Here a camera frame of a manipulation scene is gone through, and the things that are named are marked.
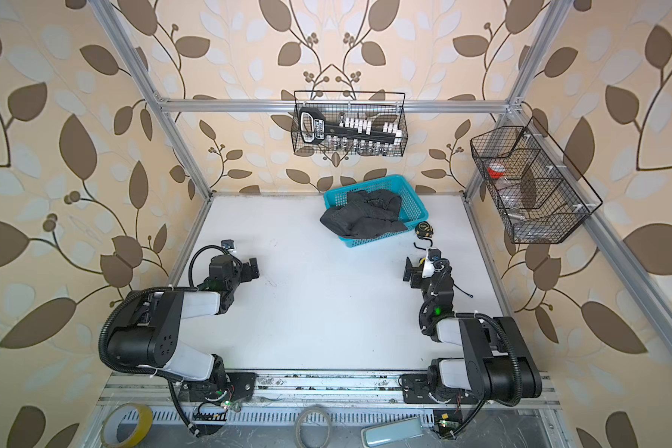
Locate grey tape ring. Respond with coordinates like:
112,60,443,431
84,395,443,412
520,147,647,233
293,405,334,448

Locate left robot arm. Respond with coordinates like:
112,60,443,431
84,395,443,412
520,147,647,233
98,249,259,407

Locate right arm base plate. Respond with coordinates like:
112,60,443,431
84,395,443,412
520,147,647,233
399,373,439,405

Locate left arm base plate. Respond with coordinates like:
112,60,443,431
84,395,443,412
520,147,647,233
180,371,258,403

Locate back wire basket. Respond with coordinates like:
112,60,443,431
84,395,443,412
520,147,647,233
290,89,409,158

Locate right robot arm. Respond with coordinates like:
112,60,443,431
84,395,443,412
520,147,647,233
399,256,542,407

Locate teal plastic basket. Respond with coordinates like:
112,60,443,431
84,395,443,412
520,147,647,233
324,175,429,248

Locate right wire basket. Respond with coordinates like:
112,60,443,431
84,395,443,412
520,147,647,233
470,118,603,245

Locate black metal hook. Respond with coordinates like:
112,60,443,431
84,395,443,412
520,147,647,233
414,235,434,251

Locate dark grey trousers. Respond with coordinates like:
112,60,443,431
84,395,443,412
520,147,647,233
320,190,407,240

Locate yellow tape roll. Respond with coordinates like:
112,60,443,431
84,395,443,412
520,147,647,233
100,403,153,448

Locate black white tool set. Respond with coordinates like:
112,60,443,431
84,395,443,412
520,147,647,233
298,108,404,145

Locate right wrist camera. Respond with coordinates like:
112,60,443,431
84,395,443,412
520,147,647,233
420,248,442,278

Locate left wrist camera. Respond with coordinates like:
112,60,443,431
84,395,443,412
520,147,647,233
221,239,235,252

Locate red white small item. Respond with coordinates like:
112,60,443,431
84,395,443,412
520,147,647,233
487,162,507,181

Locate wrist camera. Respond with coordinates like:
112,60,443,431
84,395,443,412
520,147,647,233
221,239,235,252
420,248,442,278

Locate black tape measure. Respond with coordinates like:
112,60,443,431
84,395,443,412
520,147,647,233
416,221,434,238

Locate aluminium front rail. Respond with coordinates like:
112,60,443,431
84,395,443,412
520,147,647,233
97,370,560,410

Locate wire basket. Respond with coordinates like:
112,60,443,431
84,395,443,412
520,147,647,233
470,118,603,245
290,89,409,158

